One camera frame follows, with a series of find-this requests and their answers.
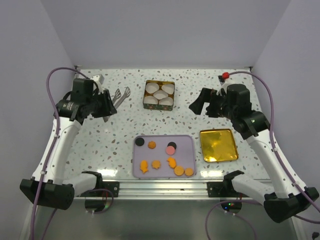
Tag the orange fish cookie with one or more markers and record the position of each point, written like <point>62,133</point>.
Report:
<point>144,166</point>
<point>172,162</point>

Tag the white paper cup centre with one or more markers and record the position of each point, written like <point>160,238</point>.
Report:
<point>160,94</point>

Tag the white paper cup bottom-left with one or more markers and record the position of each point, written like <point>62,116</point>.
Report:
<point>151,100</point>

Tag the orange swirl cookie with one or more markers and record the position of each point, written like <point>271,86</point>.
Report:
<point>151,145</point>

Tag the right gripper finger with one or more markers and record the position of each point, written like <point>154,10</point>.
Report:
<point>204,97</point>
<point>210,110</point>

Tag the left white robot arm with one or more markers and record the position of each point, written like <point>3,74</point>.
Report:
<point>64,130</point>

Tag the pink round cookie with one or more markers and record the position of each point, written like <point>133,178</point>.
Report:
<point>170,150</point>

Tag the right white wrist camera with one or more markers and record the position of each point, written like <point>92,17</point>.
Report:
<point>224,82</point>

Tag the orange plain round cookie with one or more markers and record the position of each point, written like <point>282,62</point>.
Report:
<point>189,172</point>

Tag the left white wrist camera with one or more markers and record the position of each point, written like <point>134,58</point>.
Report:
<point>99,79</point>

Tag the metal tongs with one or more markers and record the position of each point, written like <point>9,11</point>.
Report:
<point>118,97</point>

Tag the aluminium front rail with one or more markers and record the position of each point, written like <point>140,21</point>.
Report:
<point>129,189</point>

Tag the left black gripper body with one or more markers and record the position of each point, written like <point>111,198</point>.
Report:
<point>100,105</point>

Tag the black sandwich cookie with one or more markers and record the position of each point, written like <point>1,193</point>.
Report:
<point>172,144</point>
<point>139,141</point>

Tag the white paper cup top-right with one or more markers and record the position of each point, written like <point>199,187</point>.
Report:
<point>168,88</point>

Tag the green cookie tin box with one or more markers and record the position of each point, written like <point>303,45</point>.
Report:
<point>158,106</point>

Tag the lilac plastic tray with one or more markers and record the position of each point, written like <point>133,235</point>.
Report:
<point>184,156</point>

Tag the gold tin lid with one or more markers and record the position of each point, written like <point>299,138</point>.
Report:
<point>218,145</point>

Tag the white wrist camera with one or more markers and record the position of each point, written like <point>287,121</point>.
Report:
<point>99,79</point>
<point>224,82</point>

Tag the orange flower cookie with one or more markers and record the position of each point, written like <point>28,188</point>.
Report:
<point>156,164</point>

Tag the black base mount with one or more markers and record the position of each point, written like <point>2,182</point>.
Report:
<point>220,187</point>
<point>101,186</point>

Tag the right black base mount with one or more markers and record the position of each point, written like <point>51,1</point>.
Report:
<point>220,187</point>

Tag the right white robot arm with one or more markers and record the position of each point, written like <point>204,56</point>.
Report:
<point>288,195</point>

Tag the white paper cup top-left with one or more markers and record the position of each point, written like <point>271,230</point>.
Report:
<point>152,87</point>

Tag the white paper cup bottom-right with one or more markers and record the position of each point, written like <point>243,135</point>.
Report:
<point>167,101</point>

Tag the orange dotted round cookie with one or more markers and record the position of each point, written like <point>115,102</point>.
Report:
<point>179,170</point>

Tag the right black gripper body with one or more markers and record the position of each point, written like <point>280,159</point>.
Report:
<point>225,110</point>

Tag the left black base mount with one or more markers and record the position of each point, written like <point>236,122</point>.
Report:
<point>101,186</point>

